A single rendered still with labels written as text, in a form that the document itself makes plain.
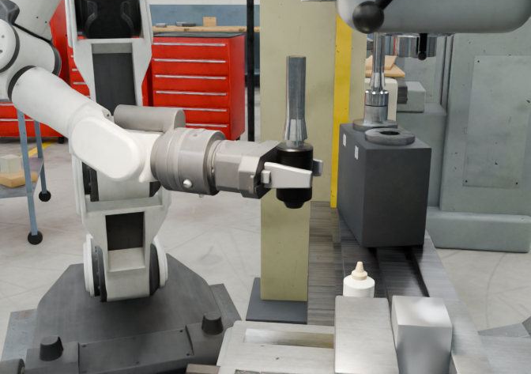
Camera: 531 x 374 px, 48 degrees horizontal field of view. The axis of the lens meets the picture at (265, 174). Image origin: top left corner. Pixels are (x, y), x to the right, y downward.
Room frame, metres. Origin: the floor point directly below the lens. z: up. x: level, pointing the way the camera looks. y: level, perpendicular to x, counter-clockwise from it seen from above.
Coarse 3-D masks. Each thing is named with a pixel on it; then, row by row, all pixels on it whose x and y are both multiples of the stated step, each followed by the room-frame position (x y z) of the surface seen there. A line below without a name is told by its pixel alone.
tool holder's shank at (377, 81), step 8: (376, 32) 1.17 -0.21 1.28; (376, 40) 1.17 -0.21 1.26; (384, 40) 1.17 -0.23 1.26; (376, 48) 1.17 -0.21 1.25; (384, 48) 1.17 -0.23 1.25; (376, 56) 1.17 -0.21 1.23; (384, 56) 1.17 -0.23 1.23; (376, 64) 1.17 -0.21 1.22; (384, 64) 1.17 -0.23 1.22; (376, 72) 1.17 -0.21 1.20; (376, 80) 1.17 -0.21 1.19; (384, 80) 1.17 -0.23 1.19; (376, 88) 1.17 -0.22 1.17
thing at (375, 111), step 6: (366, 96) 1.17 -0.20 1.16; (366, 102) 1.17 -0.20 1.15; (372, 102) 1.16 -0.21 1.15; (378, 102) 1.16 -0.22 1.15; (384, 102) 1.16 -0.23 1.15; (366, 108) 1.17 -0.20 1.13; (372, 108) 1.16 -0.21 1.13; (378, 108) 1.16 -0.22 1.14; (384, 108) 1.16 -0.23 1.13; (366, 114) 1.17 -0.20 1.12; (372, 114) 1.16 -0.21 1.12; (378, 114) 1.16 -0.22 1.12; (384, 114) 1.16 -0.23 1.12; (366, 120) 1.17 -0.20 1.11; (372, 120) 1.16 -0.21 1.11; (378, 120) 1.16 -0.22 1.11; (384, 120) 1.16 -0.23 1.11
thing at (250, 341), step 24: (456, 312) 0.59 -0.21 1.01; (240, 336) 0.61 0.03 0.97; (264, 336) 0.60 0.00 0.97; (288, 336) 0.60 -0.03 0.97; (312, 336) 0.60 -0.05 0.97; (456, 336) 0.54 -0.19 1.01; (480, 336) 0.61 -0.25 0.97; (240, 360) 0.56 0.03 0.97; (264, 360) 0.56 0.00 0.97; (288, 360) 0.56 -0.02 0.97; (312, 360) 0.56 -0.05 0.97; (456, 360) 0.50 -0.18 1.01; (480, 360) 0.50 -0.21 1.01; (504, 360) 0.56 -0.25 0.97; (528, 360) 0.56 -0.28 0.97
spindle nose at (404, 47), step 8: (400, 40) 0.68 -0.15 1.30; (408, 40) 0.68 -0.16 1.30; (416, 40) 0.67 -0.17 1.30; (432, 40) 0.68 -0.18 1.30; (400, 48) 0.68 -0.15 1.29; (408, 48) 0.68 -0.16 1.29; (416, 48) 0.67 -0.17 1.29; (432, 48) 0.68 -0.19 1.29; (400, 56) 0.68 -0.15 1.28; (408, 56) 0.68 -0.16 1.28; (416, 56) 0.67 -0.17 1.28; (432, 56) 0.68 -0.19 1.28
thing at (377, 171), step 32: (352, 128) 1.18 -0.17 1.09; (384, 128) 1.12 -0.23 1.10; (352, 160) 1.10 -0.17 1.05; (384, 160) 1.02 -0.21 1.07; (416, 160) 1.02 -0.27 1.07; (352, 192) 1.09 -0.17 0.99; (384, 192) 1.02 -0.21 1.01; (416, 192) 1.02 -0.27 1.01; (352, 224) 1.08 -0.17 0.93; (384, 224) 1.02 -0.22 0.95; (416, 224) 1.02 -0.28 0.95
